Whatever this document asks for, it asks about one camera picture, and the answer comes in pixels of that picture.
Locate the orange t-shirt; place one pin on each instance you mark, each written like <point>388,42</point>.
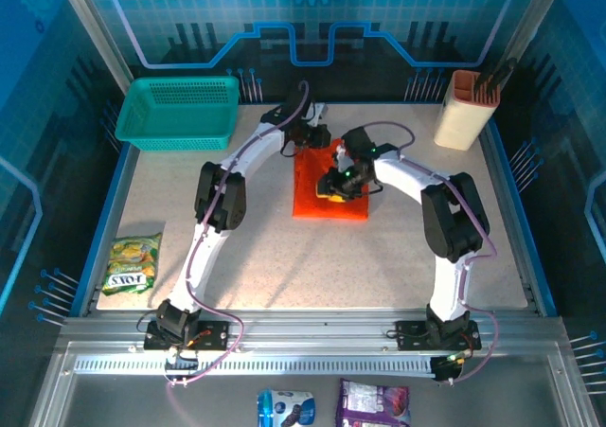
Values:
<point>312,195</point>

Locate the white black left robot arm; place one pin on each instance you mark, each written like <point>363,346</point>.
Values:
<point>208,256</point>

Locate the beige utensil holder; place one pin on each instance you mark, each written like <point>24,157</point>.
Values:
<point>461,124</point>

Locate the teal plastic basket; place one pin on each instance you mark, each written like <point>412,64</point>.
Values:
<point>170,114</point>

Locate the black right controller board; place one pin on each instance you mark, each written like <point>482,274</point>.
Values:
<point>447,368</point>

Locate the green yellow candy bag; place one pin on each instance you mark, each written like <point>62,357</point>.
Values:
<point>132,266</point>

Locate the purple snack packet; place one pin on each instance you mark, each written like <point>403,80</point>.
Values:
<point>374,403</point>

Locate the blue white snack packet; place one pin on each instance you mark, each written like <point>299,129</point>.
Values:
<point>286,408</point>

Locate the grey metal shelf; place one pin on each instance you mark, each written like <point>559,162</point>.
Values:
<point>142,403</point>

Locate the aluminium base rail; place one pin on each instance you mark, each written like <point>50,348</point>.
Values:
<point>308,332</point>

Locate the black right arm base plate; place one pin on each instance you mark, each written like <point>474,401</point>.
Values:
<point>412,334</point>

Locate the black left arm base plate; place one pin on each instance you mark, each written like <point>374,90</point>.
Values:
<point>213,339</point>

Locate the aluminium frame post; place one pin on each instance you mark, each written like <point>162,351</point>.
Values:
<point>532,20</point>
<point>94,29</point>

